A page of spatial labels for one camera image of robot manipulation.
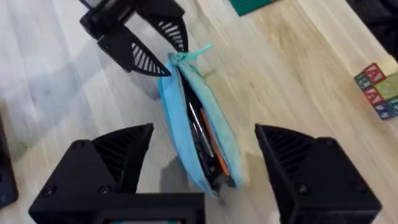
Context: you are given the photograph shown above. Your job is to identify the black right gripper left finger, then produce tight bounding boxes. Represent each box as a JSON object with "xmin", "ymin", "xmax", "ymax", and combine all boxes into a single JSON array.
[{"xmin": 28, "ymin": 123, "xmax": 155, "ymax": 224}]

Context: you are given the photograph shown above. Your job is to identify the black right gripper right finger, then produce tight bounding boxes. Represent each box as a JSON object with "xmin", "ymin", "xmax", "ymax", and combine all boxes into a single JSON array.
[{"xmin": 254, "ymin": 123, "xmax": 383, "ymax": 224}]

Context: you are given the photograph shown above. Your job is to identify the light blue zip bag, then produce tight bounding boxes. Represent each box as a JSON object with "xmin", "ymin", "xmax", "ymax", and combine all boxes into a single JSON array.
[{"xmin": 157, "ymin": 43, "xmax": 246, "ymax": 198}]

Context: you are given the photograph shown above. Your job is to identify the dark blue flat object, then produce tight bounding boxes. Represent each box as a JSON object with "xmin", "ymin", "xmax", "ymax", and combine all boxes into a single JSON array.
[{"xmin": 0, "ymin": 114, "xmax": 19, "ymax": 208}]

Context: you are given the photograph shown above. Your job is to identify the green board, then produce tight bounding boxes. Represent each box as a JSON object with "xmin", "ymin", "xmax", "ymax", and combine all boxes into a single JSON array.
[{"xmin": 229, "ymin": 0, "xmax": 275, "ymax": 17}]

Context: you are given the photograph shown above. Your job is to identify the colourful toy letter blocks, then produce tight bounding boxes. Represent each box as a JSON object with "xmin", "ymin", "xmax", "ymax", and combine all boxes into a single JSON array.
[{"xmin": 354, "ymin": 60, "xmax": 398, "ymax": 121}]

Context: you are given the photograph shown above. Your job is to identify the black bulky object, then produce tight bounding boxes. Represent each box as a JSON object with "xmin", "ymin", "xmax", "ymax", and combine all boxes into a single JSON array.
[{"xmin": 346, "ymin": 0, "xmax": 398, "ymax": 60}]

